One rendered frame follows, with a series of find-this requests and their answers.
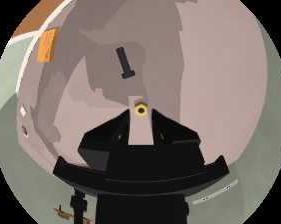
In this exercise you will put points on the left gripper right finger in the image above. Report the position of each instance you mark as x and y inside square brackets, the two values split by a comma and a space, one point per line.
[171, 131]

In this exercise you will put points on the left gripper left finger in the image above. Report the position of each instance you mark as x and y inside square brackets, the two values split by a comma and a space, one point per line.
[110, 131]

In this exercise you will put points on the small yellow hex nut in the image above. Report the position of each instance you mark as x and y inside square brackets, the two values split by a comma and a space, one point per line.
[141, 108]

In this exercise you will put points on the dark grey bolt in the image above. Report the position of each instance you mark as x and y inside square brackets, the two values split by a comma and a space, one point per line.
[124, 63]

